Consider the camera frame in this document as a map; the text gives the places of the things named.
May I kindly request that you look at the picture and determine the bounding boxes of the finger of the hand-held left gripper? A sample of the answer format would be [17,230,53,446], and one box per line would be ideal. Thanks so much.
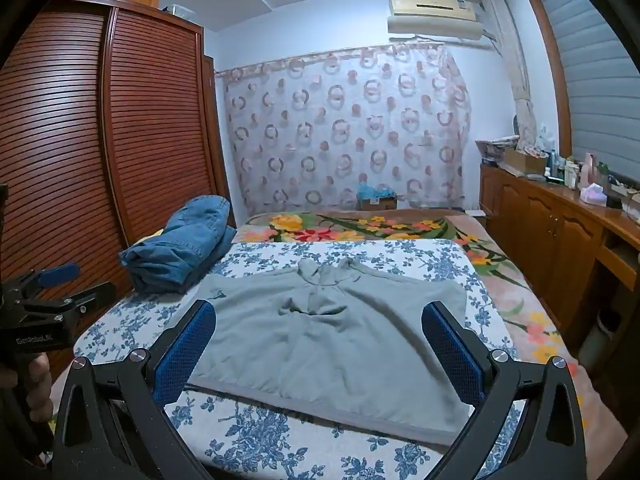
[29,281,117,318]
[9,261,81,299]

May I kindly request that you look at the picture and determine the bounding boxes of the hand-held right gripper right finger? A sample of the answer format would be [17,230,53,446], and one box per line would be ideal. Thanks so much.
[421,301,586,480]

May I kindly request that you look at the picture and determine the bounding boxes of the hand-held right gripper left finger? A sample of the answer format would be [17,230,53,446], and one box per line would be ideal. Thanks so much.
[51,299,217,480]

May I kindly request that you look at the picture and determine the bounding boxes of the grey pants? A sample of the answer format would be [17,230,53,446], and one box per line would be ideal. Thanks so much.
[187,256,473,447]

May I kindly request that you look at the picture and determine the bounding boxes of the person's left hand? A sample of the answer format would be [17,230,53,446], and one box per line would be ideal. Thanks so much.
[19,352,54,425]

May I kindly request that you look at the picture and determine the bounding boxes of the folded blue jeans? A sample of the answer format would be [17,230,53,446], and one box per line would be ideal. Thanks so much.
[119,195,237,296]

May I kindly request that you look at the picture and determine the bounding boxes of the blue floral bed sheet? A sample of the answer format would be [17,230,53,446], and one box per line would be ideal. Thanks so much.
[75,239,526,480]

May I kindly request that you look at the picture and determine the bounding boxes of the wooden slatted wardrobe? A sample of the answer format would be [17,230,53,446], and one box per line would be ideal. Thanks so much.
[0,0,236,361]

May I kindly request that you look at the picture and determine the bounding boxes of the colourful flowered blanket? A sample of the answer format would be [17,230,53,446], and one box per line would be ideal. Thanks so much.
[235,208,586,436]

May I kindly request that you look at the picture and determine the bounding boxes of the dark waste bin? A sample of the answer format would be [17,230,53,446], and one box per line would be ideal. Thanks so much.
[582,310,621,371]

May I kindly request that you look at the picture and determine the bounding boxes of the wooden sideboard cabinet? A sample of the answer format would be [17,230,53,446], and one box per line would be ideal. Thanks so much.
[479,162,640,361]

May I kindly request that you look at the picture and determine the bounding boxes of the small cardboard box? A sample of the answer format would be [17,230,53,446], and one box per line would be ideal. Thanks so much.
[357,195,398,211]

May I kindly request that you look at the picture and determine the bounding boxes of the open cardboard box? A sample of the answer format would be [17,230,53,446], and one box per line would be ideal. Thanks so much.
[502,147,548,175]

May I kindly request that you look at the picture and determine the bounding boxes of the patterned paper box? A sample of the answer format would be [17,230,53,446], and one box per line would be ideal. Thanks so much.
[475,132,521,163]

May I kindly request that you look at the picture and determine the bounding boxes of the pink tissue pack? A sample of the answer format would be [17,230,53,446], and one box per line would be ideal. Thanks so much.
[579,183,608,207]

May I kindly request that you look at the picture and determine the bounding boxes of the circle patterned sheer curtain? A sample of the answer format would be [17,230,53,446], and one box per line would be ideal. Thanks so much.
[215,42,473,216]

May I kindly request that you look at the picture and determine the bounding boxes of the lace window curtain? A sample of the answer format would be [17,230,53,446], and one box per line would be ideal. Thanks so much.
[482,0,538,153]

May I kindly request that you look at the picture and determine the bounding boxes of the white air conditioner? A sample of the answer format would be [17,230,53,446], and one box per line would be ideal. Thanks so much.
[387,0,486,41]

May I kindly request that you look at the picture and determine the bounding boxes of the wooden window frame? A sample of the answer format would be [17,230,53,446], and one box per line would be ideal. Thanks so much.
[520,0,573,151]

